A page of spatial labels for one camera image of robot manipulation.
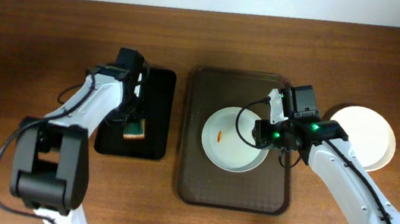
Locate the green and yellow sponge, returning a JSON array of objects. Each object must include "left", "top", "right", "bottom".
[{"left": 123, "top": 118, "right": 146, "bottom": 140}]

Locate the black rectangular tray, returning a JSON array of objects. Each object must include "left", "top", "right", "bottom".
[{"left": 94, "top": 67, "right": 177, "bottom": 160}]

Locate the white plate top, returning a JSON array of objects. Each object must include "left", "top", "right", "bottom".
[{"left": 330, "top": 106, "right": 396, "bottom": 172}]

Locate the pale blue plate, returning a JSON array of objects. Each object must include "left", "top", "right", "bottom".
[{"left": 201, "top": 106, "right": 269, "bottom": 173}]

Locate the brown serving tray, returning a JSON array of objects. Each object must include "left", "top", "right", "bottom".
[{"left": 176, "top": 67, "right": 291, "bottom": 216}]

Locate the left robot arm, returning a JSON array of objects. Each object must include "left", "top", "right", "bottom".
[{"left": 10, "top": 65, "right": 150, "bottom": 224}]

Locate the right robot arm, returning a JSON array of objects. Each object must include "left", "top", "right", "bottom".
[{"left": 252, "top": 119, "right": 400, "bottom": 224}]

